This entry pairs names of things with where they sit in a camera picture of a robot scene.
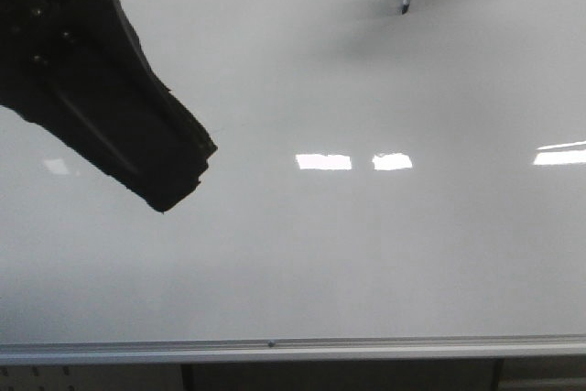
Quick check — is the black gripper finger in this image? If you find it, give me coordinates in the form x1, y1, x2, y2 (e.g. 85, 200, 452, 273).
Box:
1, 0, 216, 212

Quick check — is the white whiteboard with aluminium frame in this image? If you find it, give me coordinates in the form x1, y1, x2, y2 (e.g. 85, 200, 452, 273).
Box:
1, 0, 585, 365

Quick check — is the grey perforated table frame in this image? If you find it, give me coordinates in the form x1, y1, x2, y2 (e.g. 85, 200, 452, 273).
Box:
1, 355, 585, 390

